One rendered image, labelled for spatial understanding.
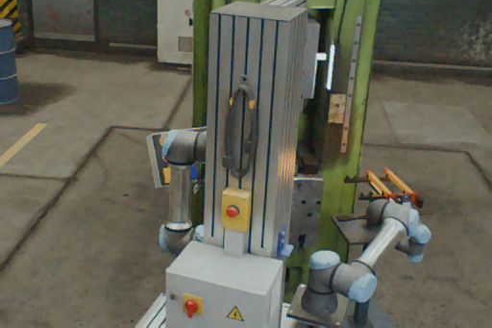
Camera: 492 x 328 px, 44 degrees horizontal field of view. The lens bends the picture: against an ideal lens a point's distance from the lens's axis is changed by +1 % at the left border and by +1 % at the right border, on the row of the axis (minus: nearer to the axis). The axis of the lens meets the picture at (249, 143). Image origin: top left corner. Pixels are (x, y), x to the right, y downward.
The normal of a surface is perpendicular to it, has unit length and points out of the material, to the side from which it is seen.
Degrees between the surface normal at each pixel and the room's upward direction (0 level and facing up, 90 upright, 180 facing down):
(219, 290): 90
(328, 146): 90
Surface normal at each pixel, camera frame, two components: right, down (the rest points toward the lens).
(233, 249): -0.32, 0.34
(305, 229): 0.07, 0.37
